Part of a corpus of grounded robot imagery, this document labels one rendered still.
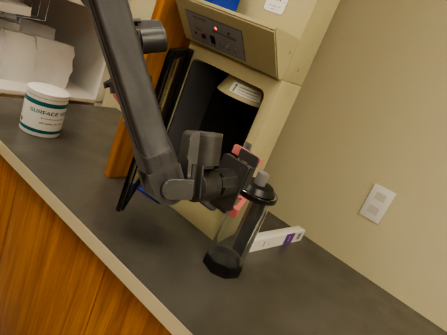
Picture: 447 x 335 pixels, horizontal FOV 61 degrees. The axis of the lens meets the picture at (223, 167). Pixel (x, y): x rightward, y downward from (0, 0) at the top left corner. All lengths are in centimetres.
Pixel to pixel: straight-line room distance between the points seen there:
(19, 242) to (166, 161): 78
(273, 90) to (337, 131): 44
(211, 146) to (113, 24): 24
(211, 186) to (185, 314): 28
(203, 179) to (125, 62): 23
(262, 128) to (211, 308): 44
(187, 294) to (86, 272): 30
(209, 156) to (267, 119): 33
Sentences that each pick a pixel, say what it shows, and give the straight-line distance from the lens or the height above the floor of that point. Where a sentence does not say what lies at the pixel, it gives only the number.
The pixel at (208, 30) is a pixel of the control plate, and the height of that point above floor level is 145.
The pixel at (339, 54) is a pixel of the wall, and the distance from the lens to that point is 137.
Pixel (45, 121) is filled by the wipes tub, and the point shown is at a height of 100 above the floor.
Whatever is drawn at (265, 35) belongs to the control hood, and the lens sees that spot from 87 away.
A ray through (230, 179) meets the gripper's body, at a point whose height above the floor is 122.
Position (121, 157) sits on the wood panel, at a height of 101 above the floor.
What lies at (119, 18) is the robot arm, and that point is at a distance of 61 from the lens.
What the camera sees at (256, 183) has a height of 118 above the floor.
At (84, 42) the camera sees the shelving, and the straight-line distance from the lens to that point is 228.
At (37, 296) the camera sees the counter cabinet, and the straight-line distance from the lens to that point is 128.
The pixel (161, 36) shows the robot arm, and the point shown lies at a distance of 92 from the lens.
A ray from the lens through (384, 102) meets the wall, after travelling 130.
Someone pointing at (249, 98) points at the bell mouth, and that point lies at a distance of 103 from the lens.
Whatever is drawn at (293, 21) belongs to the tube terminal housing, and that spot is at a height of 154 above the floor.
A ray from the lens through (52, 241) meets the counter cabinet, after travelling 116.
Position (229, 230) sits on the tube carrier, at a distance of 90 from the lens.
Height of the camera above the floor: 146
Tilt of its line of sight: 18 degrees down
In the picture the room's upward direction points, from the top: 22 degrees clockwise
